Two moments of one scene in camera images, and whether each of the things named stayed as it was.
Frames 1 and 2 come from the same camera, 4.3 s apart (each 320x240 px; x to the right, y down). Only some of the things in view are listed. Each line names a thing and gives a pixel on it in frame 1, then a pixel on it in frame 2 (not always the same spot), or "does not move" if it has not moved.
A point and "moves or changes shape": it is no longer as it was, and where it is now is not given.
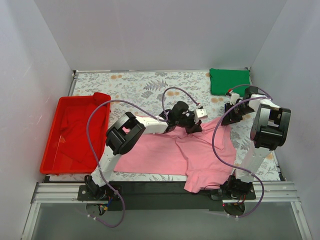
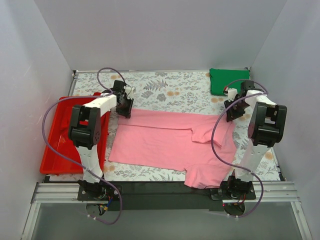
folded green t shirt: x=222 y=80 does not move
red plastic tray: x=67 y=150 does not move
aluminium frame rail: x=264 y=193 does not move
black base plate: x=160 y=195 does not move
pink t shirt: x=206 y=156 moves or changes shape
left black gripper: x=191 y=122 → x=125 y=106
